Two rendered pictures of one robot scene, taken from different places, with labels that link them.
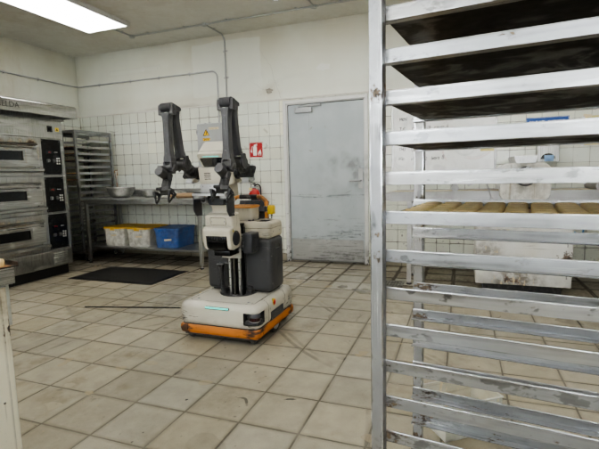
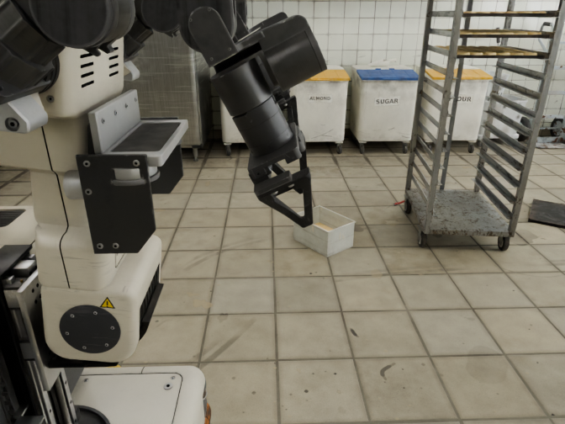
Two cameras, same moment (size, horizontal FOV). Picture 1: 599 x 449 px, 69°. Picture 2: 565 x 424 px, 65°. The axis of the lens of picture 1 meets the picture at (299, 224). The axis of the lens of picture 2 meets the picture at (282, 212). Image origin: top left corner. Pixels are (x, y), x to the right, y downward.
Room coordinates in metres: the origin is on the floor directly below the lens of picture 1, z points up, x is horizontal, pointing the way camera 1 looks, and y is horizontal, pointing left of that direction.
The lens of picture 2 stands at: (2.99, 1.36, 1.23)
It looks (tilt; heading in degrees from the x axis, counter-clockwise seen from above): 24 degrees down; 247
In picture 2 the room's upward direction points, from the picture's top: straight up
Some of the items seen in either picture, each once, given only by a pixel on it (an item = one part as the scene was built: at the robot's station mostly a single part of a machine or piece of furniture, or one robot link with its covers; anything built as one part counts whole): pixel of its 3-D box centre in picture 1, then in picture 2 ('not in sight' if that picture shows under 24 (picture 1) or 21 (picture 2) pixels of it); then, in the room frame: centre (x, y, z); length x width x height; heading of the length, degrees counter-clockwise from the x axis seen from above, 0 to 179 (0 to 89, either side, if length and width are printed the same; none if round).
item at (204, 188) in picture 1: (214, 200); (133, 162); (2.94, 0.57, 0.99); 0.28 x 0.16 x 0.22; 70
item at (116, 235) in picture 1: (125, 233); not in sight; (6.13, 2.48, 0.36); 0.47 x 0.39 x 0.26; 158
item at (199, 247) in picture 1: (156, 225); not in sight; (5.94, 1.96, 0.49); 1.90 x 0.72 x 0.98; 70
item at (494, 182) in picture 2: not in sight; (493, 180); (0.88, -0.47, 0.33); 0.64 x 0.03 x 0.03; 63
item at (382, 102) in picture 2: not in sight; (381, 108); (0.40, -2.36, 0.38); 0.64 x 0.54 x 0.77; 69
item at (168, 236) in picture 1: (175, 235); not in sight; (5.83, 1.68, 0.36); 0.47 x 0.38 x 0.26; 161
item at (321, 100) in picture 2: not in sight; (314, 108); (1.01, -2.58, 0.38); 0.64 x 0.54 x 0.77; 70
